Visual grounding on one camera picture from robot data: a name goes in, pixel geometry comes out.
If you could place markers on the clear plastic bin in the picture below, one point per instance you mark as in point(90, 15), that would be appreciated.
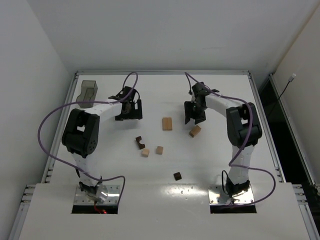
point(88, 92)

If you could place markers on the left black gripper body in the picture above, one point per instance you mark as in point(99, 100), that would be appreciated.
point(133, 110)

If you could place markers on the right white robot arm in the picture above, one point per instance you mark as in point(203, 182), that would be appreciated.
point(243, 130)

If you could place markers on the long light wood block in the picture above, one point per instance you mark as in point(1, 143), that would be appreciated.
point(195, 131)

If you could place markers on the small light wood cube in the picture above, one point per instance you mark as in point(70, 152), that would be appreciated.
point(145, 152)

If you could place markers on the metal base plate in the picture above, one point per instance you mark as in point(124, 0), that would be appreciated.
point(112, 193)
point(217, 197)

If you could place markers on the small dark wood cube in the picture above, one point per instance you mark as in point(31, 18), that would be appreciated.
point(177, 176)

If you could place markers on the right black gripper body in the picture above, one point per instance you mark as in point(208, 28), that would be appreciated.
point(194, 111)

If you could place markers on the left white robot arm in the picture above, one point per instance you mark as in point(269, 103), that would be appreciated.
point(81, 135)

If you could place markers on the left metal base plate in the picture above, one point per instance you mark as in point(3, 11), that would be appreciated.
point(112, 193)

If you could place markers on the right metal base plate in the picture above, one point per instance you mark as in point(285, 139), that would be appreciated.
point(217, 197)

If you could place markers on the dark arch wood block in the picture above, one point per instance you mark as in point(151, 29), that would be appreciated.
point(140, 145)

